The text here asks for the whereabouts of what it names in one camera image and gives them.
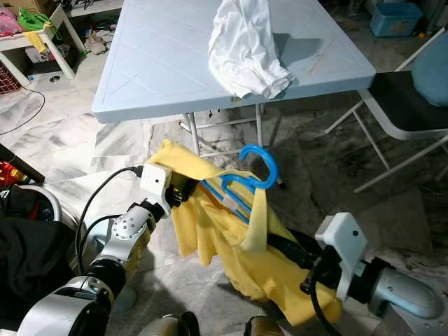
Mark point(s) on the white folding chair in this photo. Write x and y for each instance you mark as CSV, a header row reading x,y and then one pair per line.
x,y
392,105

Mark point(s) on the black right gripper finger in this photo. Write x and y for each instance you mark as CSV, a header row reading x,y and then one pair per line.
x,y
294,250

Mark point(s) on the green plastic item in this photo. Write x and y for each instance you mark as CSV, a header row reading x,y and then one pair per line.
x,y
33,19

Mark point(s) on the robot right leg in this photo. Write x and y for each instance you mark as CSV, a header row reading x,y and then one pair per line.
x,y
264,327

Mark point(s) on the robot leg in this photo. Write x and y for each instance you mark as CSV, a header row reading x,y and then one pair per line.
x,y
264,327
168,325

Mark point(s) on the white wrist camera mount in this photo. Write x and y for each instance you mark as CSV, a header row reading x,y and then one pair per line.
x,y
346,241
154,187

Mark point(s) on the white wooden stand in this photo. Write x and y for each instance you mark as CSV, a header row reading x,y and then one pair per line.
x,y
59,49

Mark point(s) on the black garment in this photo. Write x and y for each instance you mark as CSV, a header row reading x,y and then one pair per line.
x,y
35,259

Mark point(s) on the red lattice basket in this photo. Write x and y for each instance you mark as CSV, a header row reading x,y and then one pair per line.
x,y
8,80

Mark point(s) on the pink cloth item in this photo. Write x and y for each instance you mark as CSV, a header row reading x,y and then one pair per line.
x,y
8,22

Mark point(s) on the yellow garment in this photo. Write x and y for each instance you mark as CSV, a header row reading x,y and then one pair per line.
x,y
252,273

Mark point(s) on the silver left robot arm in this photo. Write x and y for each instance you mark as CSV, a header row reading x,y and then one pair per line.
x,y
119,238

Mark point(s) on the light blue cushion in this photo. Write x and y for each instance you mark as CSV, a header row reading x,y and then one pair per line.
x,y
432,77

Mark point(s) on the red toy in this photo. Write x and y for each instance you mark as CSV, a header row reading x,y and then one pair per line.
x,y
14,173

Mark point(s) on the small blue storage box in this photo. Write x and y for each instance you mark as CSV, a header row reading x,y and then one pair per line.
x,y
395,19

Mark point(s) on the white shirt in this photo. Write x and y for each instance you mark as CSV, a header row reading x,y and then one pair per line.
x,y
245,49

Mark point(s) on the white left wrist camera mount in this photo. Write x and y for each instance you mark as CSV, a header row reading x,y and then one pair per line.
x,y
154,187

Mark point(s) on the robot left leg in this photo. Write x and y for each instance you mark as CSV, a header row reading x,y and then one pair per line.
x,y
168,325

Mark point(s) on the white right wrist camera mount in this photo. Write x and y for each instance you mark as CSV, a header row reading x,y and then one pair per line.
x,y
346,241

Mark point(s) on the blue plastic hanger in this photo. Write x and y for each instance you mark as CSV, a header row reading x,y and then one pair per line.
x,y
269,161

